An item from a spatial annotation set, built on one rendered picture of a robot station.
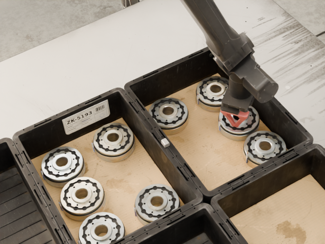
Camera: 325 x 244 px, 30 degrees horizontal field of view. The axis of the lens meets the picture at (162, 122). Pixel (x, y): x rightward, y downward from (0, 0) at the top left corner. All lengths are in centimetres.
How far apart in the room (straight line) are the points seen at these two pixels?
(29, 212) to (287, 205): 60
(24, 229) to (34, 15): 197
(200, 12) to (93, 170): 54
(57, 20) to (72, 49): 123
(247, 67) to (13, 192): 63
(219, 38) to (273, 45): 75
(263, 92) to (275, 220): 29
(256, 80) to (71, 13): 202
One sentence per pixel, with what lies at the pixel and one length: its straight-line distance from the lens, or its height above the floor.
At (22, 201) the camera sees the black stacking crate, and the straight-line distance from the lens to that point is 149.
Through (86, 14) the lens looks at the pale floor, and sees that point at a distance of 322.
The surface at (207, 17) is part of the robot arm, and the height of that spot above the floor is 129.
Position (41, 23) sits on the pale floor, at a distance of 322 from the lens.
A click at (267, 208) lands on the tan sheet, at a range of 143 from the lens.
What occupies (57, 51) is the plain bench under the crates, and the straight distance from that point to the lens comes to 200.
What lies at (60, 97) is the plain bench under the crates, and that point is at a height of 70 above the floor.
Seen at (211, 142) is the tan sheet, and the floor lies 83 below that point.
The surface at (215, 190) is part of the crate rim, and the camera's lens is 133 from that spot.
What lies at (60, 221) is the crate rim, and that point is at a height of 93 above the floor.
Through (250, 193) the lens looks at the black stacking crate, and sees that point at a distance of 138.
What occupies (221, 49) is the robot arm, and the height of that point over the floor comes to 117.
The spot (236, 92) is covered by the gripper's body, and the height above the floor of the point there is 98.
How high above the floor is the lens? 204
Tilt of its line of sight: 50 degrees down
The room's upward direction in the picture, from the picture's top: 4 degrees counter-clockwise
